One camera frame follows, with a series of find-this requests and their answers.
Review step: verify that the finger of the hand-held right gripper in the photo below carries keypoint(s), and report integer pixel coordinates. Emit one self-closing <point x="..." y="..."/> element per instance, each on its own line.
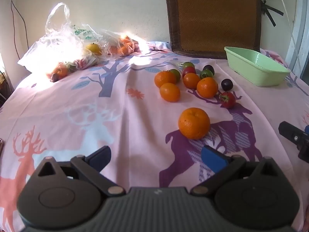
<point x="291" y="133"/>

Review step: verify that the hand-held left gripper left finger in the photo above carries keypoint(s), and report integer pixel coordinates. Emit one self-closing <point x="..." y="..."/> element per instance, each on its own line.
<point x="101" y="158"/>

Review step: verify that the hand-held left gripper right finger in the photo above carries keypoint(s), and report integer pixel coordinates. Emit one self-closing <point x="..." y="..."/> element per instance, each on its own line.
<point x="213" y="160"/>

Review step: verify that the large orange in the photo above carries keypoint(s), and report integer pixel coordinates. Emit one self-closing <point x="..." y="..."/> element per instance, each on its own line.
<point x="194" y="123"/>

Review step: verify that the red tomato with green stem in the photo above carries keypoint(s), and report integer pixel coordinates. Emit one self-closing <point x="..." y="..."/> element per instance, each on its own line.
<point x="227" y="100"/>

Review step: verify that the light green plastic basket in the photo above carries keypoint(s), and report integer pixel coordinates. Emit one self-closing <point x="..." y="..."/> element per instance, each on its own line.
<point x="258" y="69"/>

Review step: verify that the small orange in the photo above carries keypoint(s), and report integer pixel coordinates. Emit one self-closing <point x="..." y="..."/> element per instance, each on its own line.
<point x="207" y="87"/>
<point x="170" y="92"/>
<point x="164" y="78"/>
<point x="191" y="80"/>

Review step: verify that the dark purple plum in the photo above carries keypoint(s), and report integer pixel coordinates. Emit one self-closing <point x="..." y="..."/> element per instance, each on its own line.
<point x="228" y="84"/>
<point x="209" y="69"/>

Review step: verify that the pink printed bed sheet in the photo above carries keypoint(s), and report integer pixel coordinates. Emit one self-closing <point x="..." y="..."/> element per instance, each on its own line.
<point x="96" y="116"/>

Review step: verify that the orange in plastic bag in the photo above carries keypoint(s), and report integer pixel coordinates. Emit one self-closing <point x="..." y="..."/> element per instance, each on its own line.
<point x="59" y="71"/>

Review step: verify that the yellow citrus fruit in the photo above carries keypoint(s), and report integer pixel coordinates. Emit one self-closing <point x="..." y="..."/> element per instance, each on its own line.
<point x="93" y="48"/>

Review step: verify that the large clear plastic bag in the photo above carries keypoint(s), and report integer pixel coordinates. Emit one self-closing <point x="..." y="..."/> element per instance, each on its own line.
<point x="60" y="43"/>

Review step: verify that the brown woven seat cushion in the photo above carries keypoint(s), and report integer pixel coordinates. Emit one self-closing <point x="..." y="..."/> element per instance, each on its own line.
<point x="212" y="17"/>

